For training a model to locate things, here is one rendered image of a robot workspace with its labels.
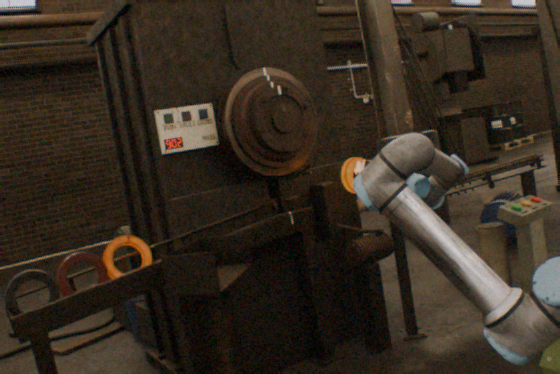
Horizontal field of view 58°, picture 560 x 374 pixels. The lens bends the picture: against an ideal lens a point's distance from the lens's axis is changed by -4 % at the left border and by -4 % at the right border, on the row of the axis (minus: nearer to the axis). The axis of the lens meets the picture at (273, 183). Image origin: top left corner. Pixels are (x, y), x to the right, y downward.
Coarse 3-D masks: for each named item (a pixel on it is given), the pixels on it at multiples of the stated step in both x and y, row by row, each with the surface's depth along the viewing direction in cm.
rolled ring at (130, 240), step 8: (120, 240) 198; (128, 240) 200; (136, 240) 201; (112, 248) 196; (136, 248) 202; (144, 248) 201; (104, 256) 194; (112, 256) 195; (144, 256) 200; (112, 264) 194; (144, 264) 199; (112, 272) 193; (120, 272) 194
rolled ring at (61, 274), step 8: (72, 256) 184; (80, 256) 186; (88, 256) 187; (96, 256) 189; (64, 264) 182; (72, 264) 184; (96, 264) 189; (104, 264) 190; (64, 272) 182; (104, 272) 190; (56, 280) 183; (64, 280) 182; (104, 280) 190; (64, 288) 182
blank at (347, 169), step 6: (348, 162) 223; (354, 162) 225; (342, 168) 224; (348, 168) 223; (354, 168) 225; (342, 174) 223; (348, 174) 223; (342, 180) 224; (348, 180) 222; (348, 186) 223; (354, 192) 226
